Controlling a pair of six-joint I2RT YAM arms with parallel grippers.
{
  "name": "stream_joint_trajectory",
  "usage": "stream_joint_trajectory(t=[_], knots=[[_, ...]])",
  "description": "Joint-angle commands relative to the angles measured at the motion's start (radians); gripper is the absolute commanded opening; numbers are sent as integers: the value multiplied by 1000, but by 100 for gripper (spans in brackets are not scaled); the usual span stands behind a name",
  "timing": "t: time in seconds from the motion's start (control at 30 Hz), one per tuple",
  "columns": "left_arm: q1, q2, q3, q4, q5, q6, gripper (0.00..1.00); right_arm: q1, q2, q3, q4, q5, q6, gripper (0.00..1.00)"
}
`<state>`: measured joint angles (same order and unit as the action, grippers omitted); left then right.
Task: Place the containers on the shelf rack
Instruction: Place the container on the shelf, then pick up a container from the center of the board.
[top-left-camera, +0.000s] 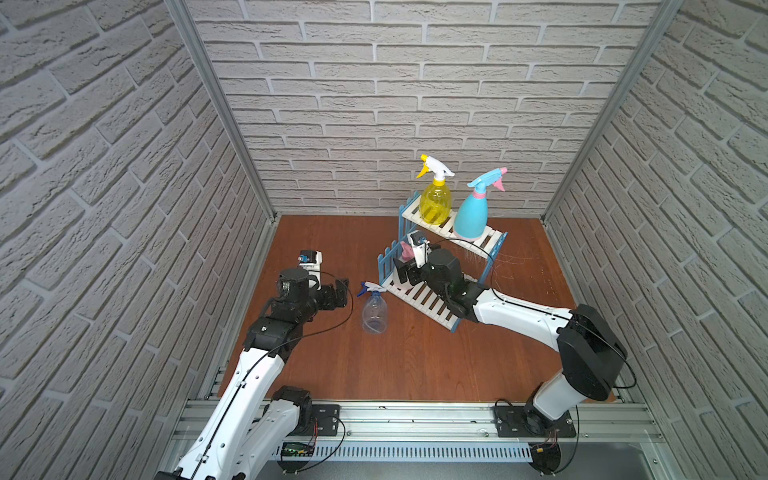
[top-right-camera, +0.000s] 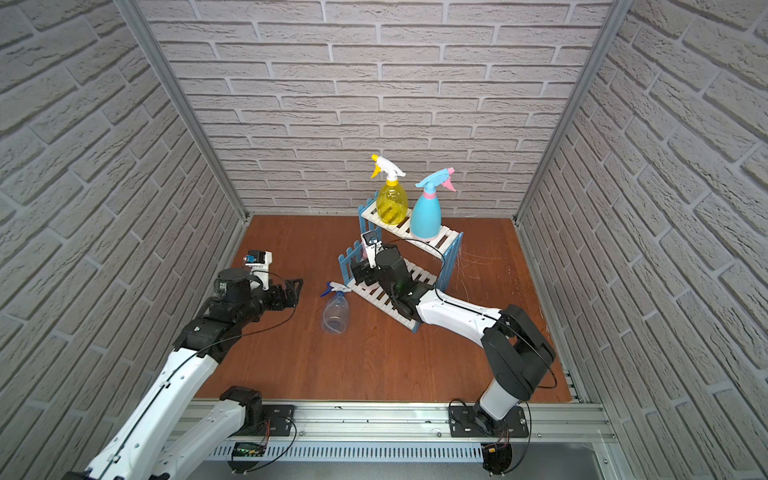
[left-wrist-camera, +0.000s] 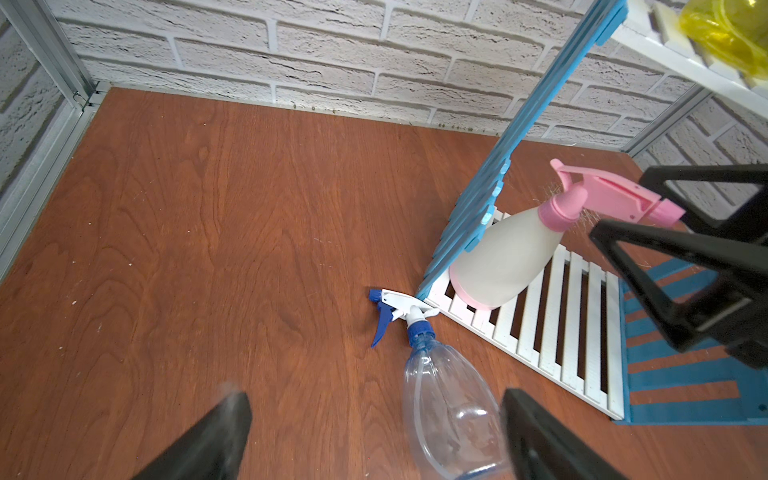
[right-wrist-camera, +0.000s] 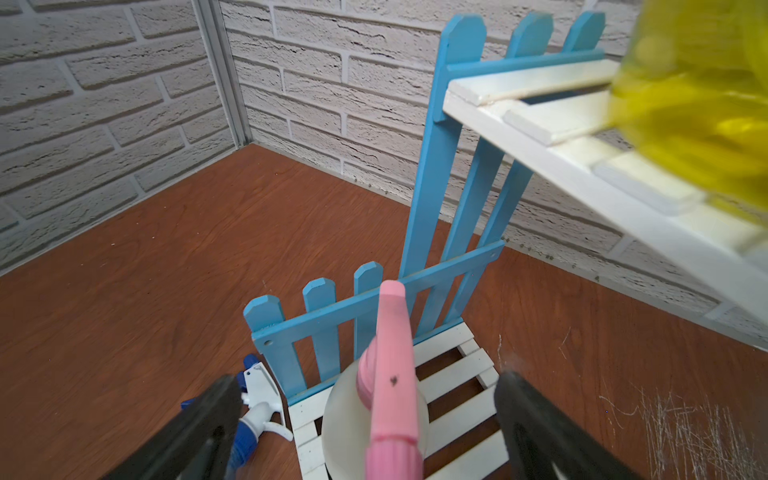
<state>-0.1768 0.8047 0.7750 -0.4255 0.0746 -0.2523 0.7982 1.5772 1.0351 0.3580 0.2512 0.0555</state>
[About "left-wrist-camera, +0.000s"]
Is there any aluminium corner post left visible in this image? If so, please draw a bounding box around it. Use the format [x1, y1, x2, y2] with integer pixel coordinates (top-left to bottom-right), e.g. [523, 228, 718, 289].
[1, 0, 97, 110]

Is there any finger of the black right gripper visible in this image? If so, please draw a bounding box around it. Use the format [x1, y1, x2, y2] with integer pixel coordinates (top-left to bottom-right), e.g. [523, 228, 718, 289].
[640, 164, 767, 246]
[590, 220, 767, 353]

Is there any pink white spray bottle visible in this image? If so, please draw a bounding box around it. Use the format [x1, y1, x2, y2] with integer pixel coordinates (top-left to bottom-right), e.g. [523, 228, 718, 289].
[449, 159, 685, 310]

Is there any blue white slatted shelf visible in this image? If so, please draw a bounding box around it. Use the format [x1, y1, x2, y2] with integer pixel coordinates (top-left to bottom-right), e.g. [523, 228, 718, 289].
[417, 1, 767, 425]

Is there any clear blue spray bottle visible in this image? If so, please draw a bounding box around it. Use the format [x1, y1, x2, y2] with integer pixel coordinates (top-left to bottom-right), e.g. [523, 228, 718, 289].
[369, 289, 511, 479]

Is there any aluminium corner post right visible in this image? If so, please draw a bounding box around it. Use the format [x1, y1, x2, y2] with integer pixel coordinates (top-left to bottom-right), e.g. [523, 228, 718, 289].
[620, 85, 713, 158]

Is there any aluminium corner post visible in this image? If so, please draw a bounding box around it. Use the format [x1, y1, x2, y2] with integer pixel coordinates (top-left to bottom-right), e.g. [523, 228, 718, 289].
[1, 0, 97, 110]
[620, 85, 713, 158]

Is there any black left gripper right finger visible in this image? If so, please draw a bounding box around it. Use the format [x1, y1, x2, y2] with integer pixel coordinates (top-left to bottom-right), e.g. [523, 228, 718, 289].
[501, 388, 624, 480]

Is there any yellow spray bottle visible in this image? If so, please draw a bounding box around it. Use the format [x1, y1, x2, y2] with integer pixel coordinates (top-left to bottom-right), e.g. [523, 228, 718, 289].
[679, 0, 767, 80]

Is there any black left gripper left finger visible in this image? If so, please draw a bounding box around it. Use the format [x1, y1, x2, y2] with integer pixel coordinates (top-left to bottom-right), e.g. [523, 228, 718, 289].
[134, 391, 252, 480]

